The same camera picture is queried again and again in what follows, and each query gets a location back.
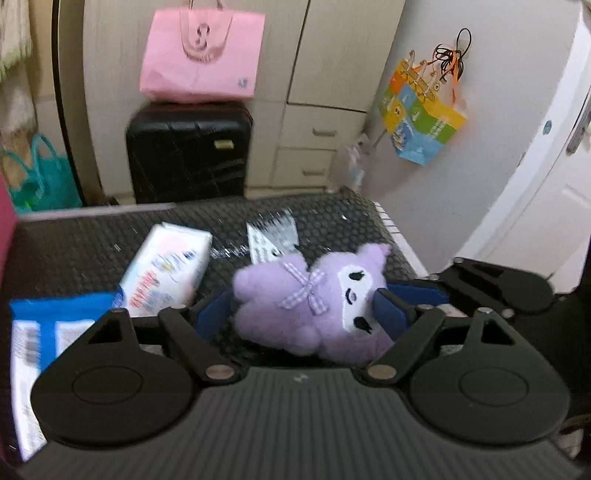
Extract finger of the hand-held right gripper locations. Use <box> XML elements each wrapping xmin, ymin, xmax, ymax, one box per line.
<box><xmin>387</xmin><ymin>257</ymin><xmax>557</xmax><ymax>319</ymax></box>

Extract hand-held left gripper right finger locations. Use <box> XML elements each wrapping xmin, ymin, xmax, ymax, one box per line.
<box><xmin>361</xmin><ymin>287</ymin><xmax>517</xmax><ymax>384</ymax></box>

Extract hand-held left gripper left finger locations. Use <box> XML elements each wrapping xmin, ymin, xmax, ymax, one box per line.
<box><xmin>85</xmin><ymin>287</ymin><xmax>242</xmax><ymax>385</ymax></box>

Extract purple plush toy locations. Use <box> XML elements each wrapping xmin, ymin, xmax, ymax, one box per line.
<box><xmin>232</xmin><ymin>243</ymin><xmax>393</xmax><ymax>367</ymax></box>

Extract pink cardboard box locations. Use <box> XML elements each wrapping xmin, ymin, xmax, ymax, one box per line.
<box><xmin>0</xmin><ymin>175</ymin><xmax>19</xmax><ymax>271</ymax></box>

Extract white tissue pack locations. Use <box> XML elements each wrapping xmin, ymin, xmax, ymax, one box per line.
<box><xmin>119</xmin><ymin>222</ymin><xmax>213</xmax><ymax>319</ymax></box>

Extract small clear printed packet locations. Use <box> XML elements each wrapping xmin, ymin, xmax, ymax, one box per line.
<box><xmin>246</xmin><ymin>210</ymin><xmax>302</xmax><ymax>265</ymax></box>

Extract white door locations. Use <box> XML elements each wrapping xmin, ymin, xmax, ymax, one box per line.
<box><xmin>462</xmin><ymin>0</ymin><xmax>591</xmax><ymax>296</ymax></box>

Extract blue plastic packet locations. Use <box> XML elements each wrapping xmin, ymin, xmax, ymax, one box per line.
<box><xmin>9</xmin><ymin>291</ymin><xmax>122</xmax><ymax>462</ymax></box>

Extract clear plastic bag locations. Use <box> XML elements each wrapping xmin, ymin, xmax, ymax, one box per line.
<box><xmin>330</xmin><ymin>133</ymin><xmax>384</xmax><ymax>195</ymax></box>

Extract black suitcase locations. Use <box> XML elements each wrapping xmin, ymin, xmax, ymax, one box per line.
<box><xmin>126</xmin><ymin>100</ymin><xmax>254</xmax><ymax>204</ymax></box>

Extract colourful gift bag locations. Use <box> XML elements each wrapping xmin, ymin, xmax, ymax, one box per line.
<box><xmin>379</xmin><ymin>58</ymin><xmax>468</xmax><ymax>166</ymax></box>

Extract teal mesh bag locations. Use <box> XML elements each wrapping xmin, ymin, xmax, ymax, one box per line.
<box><xmin>0</xmin><ymin>134</ymin><xmax>80</xmax><ymax>213</ymax></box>

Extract beige wardrobe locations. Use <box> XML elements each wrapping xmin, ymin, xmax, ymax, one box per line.
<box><xmin>81</xmin><ymin>0</ymin><xmax>407</xmax><ymax>197</ymax></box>

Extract black clothes rack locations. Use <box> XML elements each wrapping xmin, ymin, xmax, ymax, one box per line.
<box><xmin>52</xmin><ymin>0</ymin><xmax>86</xmax><ymax>206</ymax></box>

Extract pink tote bag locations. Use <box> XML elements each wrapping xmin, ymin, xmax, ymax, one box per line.
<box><xmin>140</xmin><ymin>0</ymin><xmax>266</xmax><ymax>103</ymax></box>

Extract cream fleece bathrobe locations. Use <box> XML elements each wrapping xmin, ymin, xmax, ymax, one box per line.
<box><xmin>0</xmin><ymin>0</ymin><xmax>38</xmax><ymax>139</ymax></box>

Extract orange and black cords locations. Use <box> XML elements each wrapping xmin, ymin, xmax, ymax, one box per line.
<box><xmin>434</xmin><ymin>28</ymin><xmax>472</xmax><ymax>88</ymax></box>

